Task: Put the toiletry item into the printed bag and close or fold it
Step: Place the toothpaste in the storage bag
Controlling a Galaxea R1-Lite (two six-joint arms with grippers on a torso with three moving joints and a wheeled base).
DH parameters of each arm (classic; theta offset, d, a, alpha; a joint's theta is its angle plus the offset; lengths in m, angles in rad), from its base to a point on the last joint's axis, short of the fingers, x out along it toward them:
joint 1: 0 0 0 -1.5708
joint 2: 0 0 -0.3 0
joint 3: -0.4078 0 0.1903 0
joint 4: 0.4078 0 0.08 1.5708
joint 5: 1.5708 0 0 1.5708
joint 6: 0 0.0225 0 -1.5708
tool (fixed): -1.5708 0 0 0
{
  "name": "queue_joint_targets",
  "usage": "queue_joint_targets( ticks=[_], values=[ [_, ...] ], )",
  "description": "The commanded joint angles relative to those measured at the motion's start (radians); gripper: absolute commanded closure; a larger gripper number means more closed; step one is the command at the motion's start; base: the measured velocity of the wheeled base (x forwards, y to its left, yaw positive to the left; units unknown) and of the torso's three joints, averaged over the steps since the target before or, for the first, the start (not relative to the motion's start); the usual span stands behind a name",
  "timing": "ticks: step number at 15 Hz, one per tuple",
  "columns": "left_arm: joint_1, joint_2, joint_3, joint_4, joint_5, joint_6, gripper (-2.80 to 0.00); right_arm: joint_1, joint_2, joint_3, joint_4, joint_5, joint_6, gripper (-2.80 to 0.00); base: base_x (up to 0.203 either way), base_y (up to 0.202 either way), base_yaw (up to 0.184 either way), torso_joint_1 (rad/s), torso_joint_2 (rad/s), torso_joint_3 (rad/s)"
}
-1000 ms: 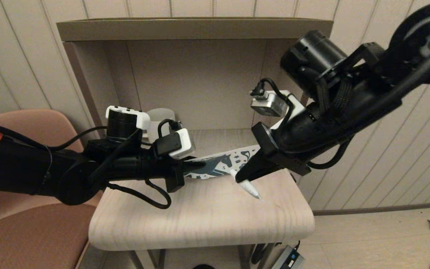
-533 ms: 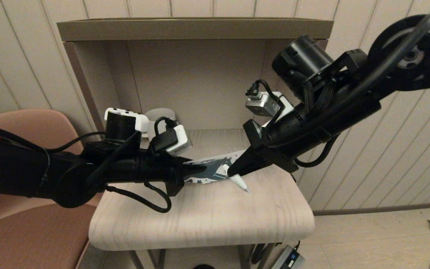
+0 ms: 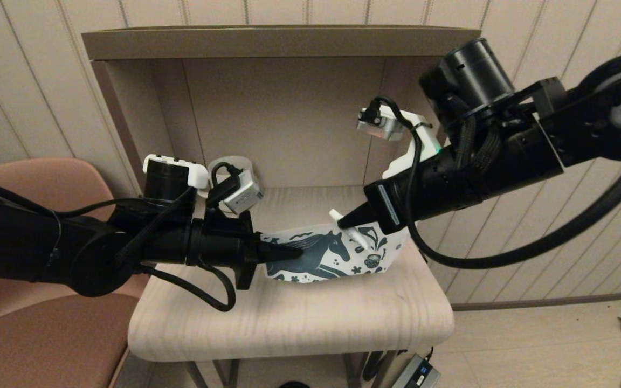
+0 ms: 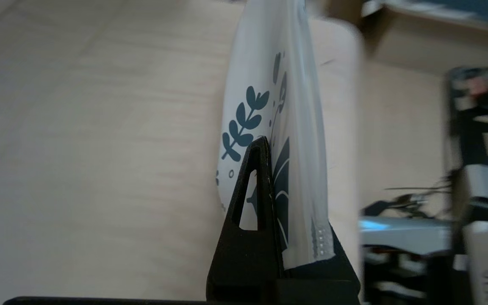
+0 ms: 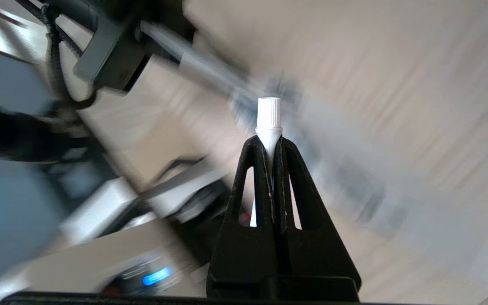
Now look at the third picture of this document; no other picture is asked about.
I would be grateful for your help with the light wood shelf cabinet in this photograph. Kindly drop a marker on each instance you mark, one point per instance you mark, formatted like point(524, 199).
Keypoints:
point(278, 43)

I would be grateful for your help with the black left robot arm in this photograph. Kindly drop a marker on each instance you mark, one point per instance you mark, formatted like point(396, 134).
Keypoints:
point(19, 248)

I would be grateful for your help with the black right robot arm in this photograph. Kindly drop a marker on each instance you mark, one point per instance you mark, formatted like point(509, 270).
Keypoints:
point(558, 134)

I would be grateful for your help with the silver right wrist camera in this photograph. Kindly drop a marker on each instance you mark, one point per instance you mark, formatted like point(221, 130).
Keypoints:
point(383, 126)

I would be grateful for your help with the white right camera bracket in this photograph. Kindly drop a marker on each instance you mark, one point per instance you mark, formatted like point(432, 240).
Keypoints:
point(421, 148)

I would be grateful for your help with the black round floor object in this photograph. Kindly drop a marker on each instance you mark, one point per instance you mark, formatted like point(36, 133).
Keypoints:
point(294, 385)

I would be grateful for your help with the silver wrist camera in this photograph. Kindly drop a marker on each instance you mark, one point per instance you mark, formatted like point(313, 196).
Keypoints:
point(240, 196)
point(383, 126)

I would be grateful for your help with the white pouch with horse print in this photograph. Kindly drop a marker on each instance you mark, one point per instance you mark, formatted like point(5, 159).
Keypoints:
point(391, 258)

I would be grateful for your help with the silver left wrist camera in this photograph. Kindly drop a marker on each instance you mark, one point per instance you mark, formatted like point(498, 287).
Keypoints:
point(240, 196)

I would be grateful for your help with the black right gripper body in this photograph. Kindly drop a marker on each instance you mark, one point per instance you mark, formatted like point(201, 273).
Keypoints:
point(429, 188)

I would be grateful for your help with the white ribbed ceramic mug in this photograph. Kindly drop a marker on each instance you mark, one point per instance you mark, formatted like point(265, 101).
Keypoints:
point(243, 164)

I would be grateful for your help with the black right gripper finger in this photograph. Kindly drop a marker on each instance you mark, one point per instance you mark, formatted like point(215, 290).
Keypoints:
point(367, 218)
point(367, 206)

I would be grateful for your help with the grey power adapter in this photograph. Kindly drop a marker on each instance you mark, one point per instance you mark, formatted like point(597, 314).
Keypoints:
point(418, 374)

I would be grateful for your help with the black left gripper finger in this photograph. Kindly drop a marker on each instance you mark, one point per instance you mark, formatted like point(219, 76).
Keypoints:
point(278, 253)

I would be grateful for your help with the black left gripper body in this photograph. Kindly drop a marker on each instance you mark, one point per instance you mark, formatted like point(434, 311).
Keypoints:
point(213, 248)

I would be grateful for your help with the small white plastic piece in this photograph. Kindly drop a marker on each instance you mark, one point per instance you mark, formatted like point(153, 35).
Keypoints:
point(336, 215)

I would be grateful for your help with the brown baseboard strip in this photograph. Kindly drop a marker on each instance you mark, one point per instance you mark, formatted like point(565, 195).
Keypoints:
point(558, 300)

